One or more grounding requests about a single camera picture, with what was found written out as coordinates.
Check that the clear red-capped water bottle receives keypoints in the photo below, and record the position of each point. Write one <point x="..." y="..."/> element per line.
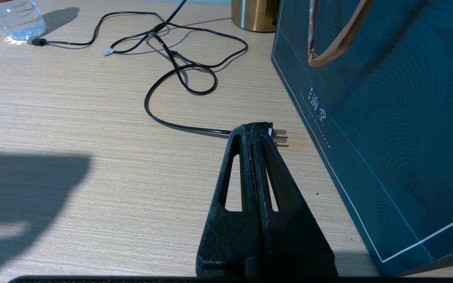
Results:
<point x="14" y="17"/>

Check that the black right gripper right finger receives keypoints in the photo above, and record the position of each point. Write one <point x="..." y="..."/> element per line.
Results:
<point x="293" y="243"/>

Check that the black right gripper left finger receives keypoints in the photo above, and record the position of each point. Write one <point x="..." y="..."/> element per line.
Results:
<point x="230" y="243"/>

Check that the brass desk lamp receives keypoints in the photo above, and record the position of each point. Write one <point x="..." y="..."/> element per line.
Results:
<point x="254" y="15"/>

